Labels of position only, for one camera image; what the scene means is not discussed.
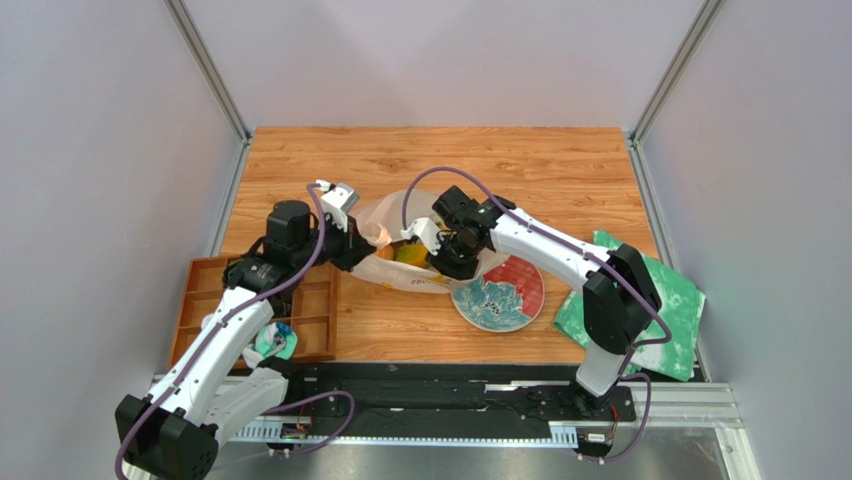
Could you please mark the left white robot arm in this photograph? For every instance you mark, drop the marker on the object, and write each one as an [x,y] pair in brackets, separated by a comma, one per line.
[177,429]

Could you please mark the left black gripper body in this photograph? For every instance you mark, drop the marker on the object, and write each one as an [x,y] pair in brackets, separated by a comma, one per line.
[337,245]

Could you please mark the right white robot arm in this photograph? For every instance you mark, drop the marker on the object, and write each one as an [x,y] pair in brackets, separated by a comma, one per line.
[619,296]

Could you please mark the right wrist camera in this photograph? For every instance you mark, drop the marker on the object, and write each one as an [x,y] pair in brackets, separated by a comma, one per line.
[427,232]

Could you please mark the yellow green fake mango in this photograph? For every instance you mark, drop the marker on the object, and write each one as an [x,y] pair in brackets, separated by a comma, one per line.
[416,255]

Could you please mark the orange fake fruit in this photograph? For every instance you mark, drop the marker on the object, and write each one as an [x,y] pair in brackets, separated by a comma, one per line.
[386,253]

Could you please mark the wooden compartment tray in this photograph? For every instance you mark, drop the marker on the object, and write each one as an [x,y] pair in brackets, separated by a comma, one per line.
[311,311]

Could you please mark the red and teal floral plate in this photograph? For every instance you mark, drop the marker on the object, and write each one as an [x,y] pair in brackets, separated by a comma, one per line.
[506,299]

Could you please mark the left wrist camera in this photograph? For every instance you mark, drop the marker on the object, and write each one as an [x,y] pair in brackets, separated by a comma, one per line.
[337,201]

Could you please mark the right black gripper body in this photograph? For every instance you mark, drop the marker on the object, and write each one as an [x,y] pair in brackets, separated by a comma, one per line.
[445,252]

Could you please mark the banana print plastic bag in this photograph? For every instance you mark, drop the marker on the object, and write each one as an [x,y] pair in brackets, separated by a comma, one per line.
[380,222]

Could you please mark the green white tie-dye cloth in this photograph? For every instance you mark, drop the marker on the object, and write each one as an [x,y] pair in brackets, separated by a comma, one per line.
[682,308]

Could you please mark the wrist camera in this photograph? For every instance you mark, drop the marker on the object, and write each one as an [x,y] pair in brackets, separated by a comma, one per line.
[337,201]
[427,232]

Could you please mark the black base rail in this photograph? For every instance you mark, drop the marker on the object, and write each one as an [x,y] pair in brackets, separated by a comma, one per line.
[441,401]

